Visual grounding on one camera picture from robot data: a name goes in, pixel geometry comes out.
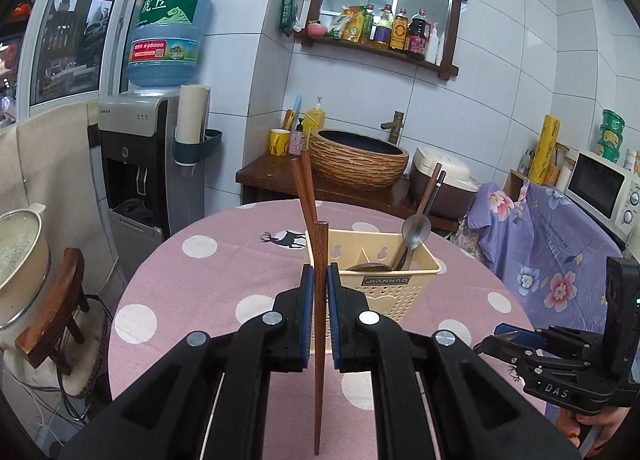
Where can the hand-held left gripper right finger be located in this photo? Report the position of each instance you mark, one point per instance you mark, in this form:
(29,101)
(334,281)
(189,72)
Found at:
(334,300)

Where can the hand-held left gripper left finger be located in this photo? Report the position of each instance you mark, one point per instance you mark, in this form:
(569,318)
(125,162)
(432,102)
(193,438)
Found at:
(306,300)

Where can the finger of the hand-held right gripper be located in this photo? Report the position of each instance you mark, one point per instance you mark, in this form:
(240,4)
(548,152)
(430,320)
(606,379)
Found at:
(500,347)
(520,336)

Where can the cream plastic utensil basket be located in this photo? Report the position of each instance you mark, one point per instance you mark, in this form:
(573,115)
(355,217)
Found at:
(395,300)

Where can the wooden chopstick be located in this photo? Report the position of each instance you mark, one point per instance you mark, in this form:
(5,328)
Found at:
(430,187)
(309,174)
(300,185)
(319,390)

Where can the metal spoon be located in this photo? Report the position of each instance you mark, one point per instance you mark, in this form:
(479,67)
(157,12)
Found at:
(416,230)

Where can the black chopstick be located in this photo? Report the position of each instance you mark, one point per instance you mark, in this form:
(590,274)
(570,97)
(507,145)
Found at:
(440,177)

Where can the person's right hand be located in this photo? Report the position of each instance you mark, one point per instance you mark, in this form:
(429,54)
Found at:
(620,427)

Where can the purple floral cloth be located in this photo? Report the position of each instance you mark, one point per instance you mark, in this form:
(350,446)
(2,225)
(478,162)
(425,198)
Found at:
(550,250)

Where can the pink polka dot tablecloth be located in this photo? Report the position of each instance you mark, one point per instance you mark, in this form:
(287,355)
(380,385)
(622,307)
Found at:
(210,300)

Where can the grey patterned cloth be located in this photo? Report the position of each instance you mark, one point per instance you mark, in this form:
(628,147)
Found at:
(470,240)

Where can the dark wooden counter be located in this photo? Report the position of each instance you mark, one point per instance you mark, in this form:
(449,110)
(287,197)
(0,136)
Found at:
(270,179)

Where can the white microwave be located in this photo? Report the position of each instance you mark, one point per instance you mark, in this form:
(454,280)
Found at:
(600,190)

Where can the woven sink basin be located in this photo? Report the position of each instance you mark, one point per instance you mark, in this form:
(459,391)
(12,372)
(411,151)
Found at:
(357,164)

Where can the wooden storage rack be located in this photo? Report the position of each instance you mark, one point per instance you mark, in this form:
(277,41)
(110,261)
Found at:
(512,182)

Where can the white jar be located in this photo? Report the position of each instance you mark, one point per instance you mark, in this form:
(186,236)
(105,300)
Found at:
(630,160)

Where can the yellow mug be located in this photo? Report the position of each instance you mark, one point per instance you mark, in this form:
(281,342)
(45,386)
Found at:
(280,142)

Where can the brown white rice cooker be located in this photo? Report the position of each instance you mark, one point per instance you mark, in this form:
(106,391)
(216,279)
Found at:
(450,190)

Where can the pink patterned pump bottle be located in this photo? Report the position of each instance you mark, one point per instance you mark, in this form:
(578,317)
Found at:
(297,139)

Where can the yellow dish soap bottle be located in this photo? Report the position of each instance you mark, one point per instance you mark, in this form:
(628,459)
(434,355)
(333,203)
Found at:
(315,119)

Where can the bamboo faucet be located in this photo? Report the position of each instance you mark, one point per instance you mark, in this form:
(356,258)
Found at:
(395,127)

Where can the dark plastic holder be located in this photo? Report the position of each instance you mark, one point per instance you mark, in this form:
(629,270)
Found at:
(205,144)

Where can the yellow wrap roll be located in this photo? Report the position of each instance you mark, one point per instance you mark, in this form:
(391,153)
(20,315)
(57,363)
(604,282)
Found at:
(544,149)

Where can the blue toothbrush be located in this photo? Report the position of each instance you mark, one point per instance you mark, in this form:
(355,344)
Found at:
(297,107)

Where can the grey water dispenser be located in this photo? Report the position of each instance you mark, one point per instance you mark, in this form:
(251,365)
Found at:
(135,164)

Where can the dark wooden chair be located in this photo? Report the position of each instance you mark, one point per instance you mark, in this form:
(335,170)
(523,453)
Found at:
(55,310)

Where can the wooden framed mirror shelf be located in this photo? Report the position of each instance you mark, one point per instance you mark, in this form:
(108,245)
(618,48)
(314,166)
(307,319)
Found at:
(380,52)

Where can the pink small container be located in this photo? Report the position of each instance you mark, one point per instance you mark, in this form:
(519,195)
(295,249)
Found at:
(316,29)

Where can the white squeeze bottle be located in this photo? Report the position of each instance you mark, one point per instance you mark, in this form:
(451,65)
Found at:
(434,47)

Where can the purple label bottle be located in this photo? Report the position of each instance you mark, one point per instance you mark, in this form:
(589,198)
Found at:
(382,29)

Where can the dark sauce bottle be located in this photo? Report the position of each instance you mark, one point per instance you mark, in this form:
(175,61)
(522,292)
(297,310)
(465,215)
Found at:
(416,37)

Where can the orange label bottle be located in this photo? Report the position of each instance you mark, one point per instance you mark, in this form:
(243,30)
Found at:
(398,32)

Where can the yellow snack bag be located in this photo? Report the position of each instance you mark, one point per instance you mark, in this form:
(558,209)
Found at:
(347,24)

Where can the cream cooking pot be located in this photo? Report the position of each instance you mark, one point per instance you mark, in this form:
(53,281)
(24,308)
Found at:
(20,280)

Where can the green hanging packet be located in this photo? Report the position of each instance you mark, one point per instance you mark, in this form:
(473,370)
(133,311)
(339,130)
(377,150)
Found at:
(287,12)

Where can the blue water jug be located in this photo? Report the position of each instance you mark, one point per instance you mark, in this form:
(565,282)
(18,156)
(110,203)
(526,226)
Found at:
(165,34)

